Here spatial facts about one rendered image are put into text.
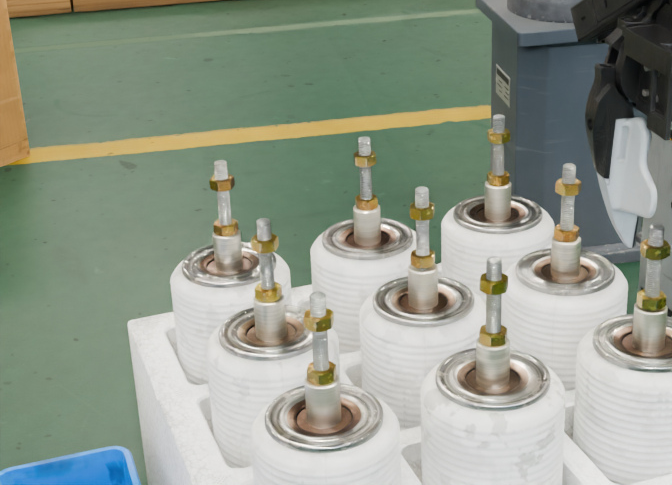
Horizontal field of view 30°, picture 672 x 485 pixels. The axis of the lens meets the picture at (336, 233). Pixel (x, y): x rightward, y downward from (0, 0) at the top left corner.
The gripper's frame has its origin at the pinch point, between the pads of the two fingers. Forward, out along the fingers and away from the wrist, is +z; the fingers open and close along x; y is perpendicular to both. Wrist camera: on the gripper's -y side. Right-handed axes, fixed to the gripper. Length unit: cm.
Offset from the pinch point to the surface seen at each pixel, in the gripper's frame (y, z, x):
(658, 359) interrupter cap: 3.3, 8.9, -0.6
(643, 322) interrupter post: 1.4, 7.0, -0.9
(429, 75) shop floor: -134, 35, 29
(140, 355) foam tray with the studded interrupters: -21.9, 16.6, -33.3
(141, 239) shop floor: -83, 34, -28
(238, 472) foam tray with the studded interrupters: -3.2, 16.3, -28.6
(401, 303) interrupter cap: -10.4, 9.2, -14.4
